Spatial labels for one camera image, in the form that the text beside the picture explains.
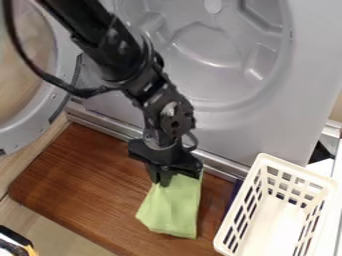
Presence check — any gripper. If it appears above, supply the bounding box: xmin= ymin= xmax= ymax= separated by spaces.
xmin=126 ymin=137 xmax=205 ymax=188

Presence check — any green cloth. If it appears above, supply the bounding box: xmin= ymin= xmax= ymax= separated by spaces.
xmin=134 ymin=171 xmax=205 ymax=240

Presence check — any white basket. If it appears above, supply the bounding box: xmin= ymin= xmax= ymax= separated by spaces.
xmin=212 ymin=152 xmax=340 ymax=256

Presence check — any washing machine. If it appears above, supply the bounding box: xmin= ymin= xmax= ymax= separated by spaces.
xmin=0 ymin=0 xmax=342 ymax=183

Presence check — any yellow and black tool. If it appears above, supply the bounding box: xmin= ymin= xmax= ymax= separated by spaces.
xmin=0 ymin=225 xmax=41 ymax=256

